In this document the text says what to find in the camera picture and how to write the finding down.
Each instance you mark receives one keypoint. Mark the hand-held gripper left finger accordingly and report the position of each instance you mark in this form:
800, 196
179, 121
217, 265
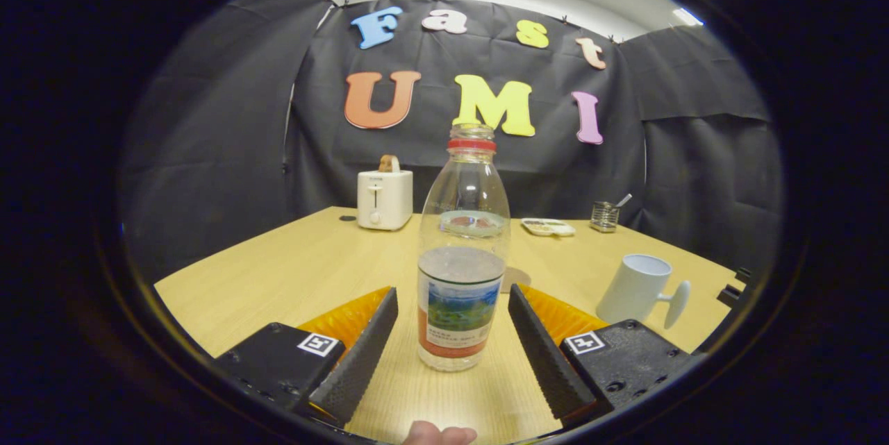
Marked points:
361, 368

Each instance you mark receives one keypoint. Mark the brown meat piece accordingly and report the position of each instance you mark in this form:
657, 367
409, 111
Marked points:
461, 221
483, 223

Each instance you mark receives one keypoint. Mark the bread slice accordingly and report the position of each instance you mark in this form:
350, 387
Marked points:
389, 164

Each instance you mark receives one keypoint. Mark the pale blue cup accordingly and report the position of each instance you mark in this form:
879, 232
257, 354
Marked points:
632, 289

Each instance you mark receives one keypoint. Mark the clear plastic juice bottle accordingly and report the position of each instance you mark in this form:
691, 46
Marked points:
462, 320

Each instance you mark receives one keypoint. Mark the wooden table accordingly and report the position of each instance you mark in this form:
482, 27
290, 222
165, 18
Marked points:
292, 271

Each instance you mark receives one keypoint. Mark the white divided dish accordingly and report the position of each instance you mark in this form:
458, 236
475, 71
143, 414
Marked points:
549, 227

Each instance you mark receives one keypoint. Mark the round brown coaster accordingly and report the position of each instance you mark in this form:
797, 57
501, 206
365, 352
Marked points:
518, 278

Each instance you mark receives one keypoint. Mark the black clamp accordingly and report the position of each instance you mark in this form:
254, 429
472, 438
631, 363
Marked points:
733, 292

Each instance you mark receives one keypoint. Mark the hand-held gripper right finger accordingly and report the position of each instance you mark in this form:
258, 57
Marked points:
549, 362

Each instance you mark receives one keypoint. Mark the black backdrop cloth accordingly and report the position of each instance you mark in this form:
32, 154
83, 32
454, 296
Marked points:
222, 119

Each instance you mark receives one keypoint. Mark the white toaster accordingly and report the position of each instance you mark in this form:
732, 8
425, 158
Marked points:
385, 198

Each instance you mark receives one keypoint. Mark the pale blue plate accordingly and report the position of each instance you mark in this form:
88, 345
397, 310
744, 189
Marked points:
472, 232

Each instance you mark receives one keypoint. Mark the small ceiling light panel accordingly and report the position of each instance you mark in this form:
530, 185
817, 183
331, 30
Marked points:
687, 17

